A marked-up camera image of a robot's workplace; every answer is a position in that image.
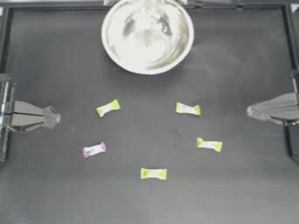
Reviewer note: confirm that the purple candy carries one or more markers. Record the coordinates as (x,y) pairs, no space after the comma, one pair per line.
(93,150)

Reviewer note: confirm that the green candy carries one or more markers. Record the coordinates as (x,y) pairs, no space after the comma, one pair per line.
(188,109)
(153,174)
(108,108)
(209,144)

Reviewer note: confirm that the steel bowl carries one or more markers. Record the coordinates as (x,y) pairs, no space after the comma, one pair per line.
(147,52)

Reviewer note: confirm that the black metal frame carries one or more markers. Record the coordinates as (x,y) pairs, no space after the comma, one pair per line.
(240,6)

